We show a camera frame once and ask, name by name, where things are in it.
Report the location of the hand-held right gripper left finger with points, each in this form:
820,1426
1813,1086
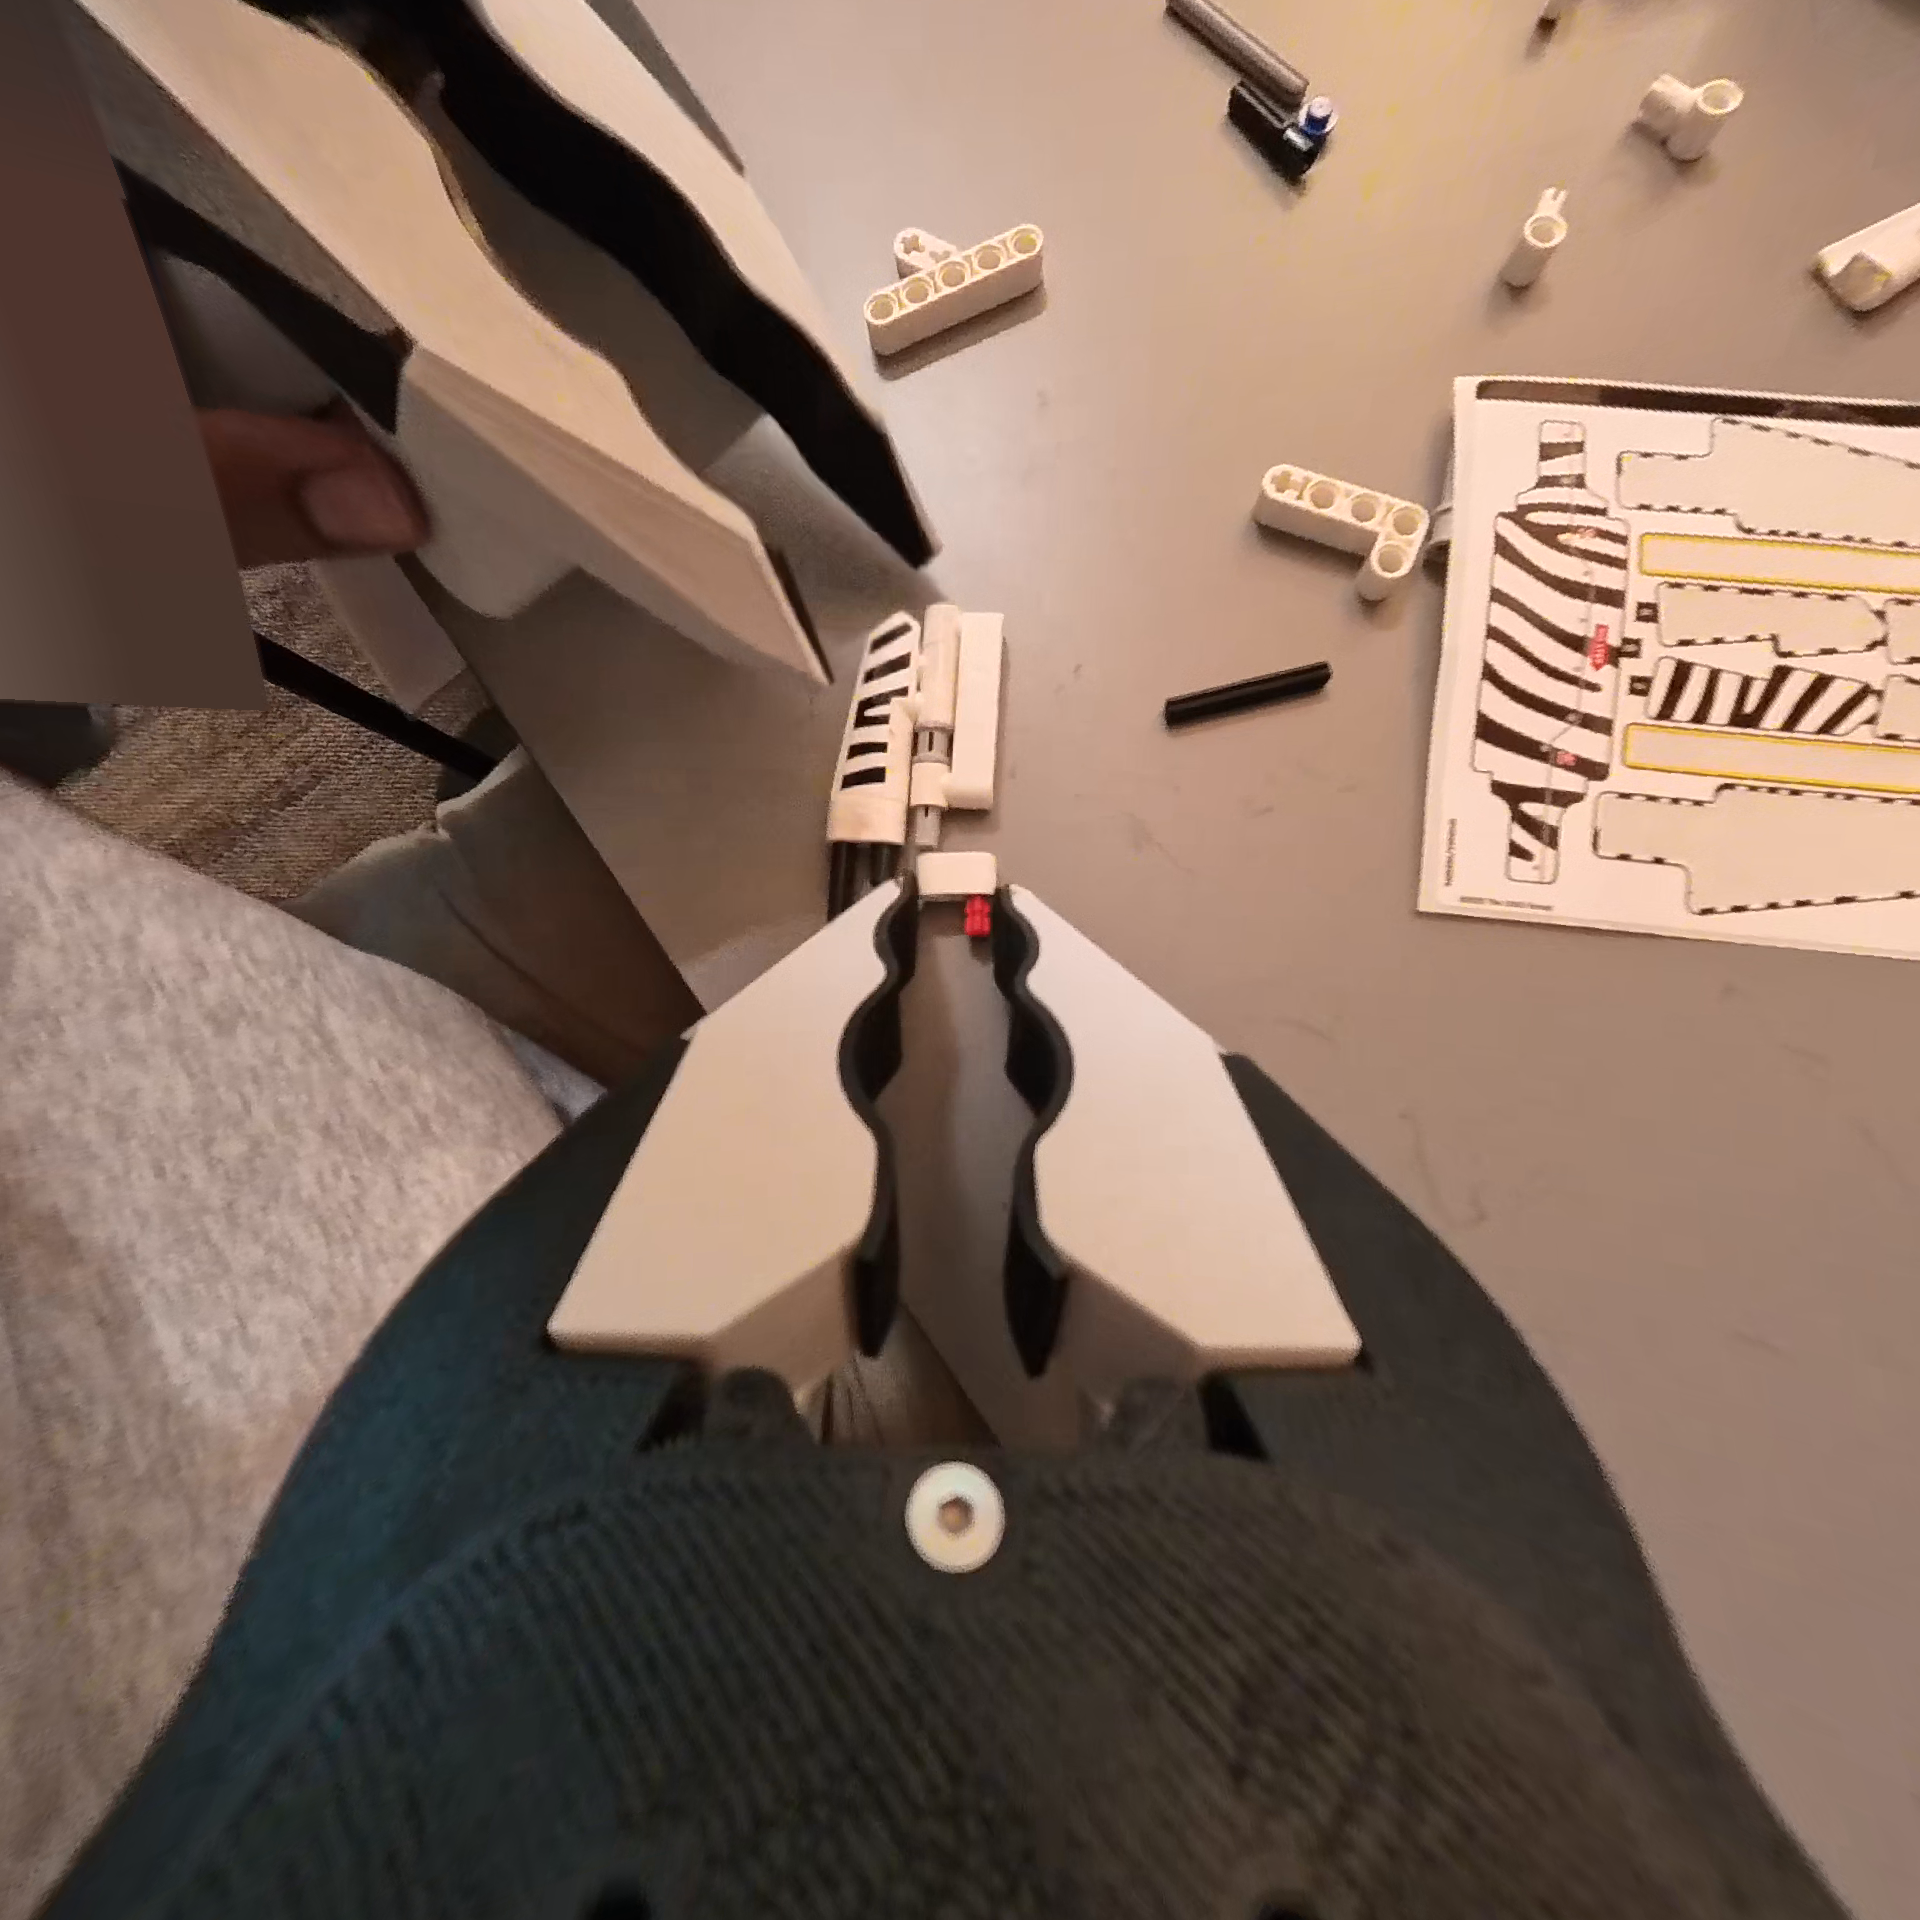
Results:
720,1186

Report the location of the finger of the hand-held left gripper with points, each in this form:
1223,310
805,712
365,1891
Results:
662,136
495,347

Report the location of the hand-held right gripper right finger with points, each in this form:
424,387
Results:
1186,1200

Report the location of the white zebra-striped lego assembly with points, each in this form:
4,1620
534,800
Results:
975,706

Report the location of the small white two-hole lego beam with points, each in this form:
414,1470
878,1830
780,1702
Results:
906,259

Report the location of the white five-hole lego beam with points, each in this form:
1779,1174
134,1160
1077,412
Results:
960,324

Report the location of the black lego axle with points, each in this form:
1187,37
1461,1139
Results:
1244,696

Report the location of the grey lego axle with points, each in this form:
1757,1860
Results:
1238,45

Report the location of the black lego piece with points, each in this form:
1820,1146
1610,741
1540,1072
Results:
1268,128

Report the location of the blue lego pin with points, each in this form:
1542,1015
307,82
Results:
1316,120

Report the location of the white L-shaped lego beam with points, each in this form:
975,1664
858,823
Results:
1330,524

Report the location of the light grey lego pin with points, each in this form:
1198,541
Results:
1444,524

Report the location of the white lego pin connector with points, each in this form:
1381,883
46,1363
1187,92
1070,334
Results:
1533,248

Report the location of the white T-shaped lego connector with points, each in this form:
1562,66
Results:
1682,128

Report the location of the large white lego panel piece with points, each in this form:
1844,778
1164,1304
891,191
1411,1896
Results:
1875,264

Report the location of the person's left hand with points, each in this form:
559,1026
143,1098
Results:
330,488

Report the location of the tan cloth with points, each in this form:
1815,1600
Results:
511,916

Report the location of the person's grey sweatpants leg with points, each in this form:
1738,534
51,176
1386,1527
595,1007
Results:
181,1200

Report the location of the zebra sticker sheet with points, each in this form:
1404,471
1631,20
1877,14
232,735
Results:
1757,600

